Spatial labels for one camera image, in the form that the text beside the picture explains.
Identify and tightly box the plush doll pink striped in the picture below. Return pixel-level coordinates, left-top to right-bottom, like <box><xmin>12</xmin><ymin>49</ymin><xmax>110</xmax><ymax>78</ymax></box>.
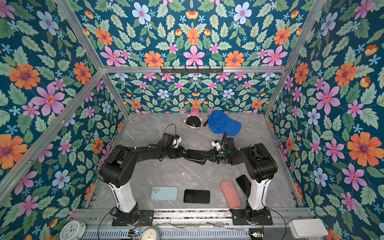
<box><xmin>184</xmin><ymin>109</ymin><xmax>203</xmax><ymax>129</ymax></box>

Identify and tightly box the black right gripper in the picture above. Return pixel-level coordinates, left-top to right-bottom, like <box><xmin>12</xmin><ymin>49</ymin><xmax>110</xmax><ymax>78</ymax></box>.
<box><xmin>202</xmin><ymin>147</ymin><xmax>229</xmax><ymax>164</ymax></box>

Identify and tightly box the light blue phone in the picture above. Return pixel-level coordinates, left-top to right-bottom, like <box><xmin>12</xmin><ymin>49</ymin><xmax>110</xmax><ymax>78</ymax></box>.
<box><xmin>150</xmin><ymin>187</ymin><xmax>179</xmax><ymax>202</ymax></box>

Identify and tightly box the round timer gauge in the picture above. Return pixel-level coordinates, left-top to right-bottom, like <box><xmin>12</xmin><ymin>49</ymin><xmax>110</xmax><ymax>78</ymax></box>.
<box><xmin>140</xmin><ymin>227</ymin><xmax>160</xmax><ymax>240</ymax></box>

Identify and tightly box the white rectangular box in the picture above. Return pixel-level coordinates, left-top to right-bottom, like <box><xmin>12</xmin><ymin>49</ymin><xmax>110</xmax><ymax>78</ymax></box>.
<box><xmin>288</xmin><ymin>219</ymin><xmax>328</xmax><ymax>239</ymax></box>

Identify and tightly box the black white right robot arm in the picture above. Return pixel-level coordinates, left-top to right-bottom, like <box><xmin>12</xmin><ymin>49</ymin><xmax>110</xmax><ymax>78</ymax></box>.
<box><xmin>205</xmin><ymin>137</ymin><xmax>278</xmax><ymax>225</ymax></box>

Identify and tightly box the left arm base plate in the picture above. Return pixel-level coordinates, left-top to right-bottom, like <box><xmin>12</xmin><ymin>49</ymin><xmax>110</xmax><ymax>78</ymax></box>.
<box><xmin>112</xmin><ymin>210</ymin><xmax>155</xmax><ymax>227</ymax></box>

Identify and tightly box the white vented strip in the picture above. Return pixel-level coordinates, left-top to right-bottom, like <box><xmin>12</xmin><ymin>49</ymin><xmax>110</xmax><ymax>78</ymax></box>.
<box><xmin>82</xmin><ymin>229</ymin><xmax>250</xmax><ymax>240</ymax></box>

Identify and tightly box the white round clock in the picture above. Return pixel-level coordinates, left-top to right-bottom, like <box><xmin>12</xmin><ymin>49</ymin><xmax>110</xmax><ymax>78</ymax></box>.
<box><xmin>60</xmin><ymin>220</ymin><xmax>87</xmax><ymax>240</ymax></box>

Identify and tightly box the pink phone case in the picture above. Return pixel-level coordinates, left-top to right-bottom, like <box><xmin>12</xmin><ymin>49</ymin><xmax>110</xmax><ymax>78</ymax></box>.
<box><xmin>220</xmin><ymin>180</ymin><xmax>242</xmax><ymax>209</ymax></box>

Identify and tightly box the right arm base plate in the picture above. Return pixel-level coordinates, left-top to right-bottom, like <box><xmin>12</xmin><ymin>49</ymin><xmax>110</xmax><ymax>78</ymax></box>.
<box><xmin>230</xmin><ymin>209</ymin><xmax>273</xmax><ymax>226</ymax></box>

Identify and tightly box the black smartphone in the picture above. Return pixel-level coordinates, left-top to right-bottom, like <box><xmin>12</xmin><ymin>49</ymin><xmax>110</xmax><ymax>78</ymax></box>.
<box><xmin>184</xmin><ymin>149</ymin><xmax>208</xmax><ymax>162</ymax></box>
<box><xmin>236</xmin><ymin>175</ymin><xmax>252</xmax><ymax>198</ymax></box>

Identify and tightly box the blue baseball cap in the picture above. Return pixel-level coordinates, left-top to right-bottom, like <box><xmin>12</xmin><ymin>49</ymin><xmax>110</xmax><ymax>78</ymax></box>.
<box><xmin>203</xmin><ymin>110</ymin><xmax>242</xmax><ymax>136</ymax></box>

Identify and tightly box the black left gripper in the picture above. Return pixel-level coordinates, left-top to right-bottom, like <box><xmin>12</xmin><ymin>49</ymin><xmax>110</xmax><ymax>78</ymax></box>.
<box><xmin>165</xmin><ymin>145</ymin><xmax>190</xmax><ymax>159</ymax></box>

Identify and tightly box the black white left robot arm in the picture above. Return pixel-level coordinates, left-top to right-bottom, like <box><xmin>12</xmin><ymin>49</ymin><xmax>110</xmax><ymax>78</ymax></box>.
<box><xmin>100</xmin><ymin>133</ymin><xmax>185</xmax><ymax>226</ymax></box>

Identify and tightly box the black hook rail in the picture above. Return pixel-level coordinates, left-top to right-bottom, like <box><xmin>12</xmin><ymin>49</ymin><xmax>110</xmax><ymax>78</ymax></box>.
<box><xmin>160</xmin><ymin>67</ymin><xmax>224</xmax><ymax>74</ymax></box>

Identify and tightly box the aluminium front rail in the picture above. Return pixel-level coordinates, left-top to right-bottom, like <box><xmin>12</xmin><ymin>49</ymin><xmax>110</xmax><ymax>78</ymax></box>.
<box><xmin>74</xmin><ymin>208</ymin><xmax>313</xmax><ymax>228</ymax></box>

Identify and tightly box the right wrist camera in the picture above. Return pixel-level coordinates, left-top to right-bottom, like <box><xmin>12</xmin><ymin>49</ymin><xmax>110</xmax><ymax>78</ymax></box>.
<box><xmin>211</xmin><ymin>140</ymin><xmax>222</xmax><ymax>151</ymax></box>

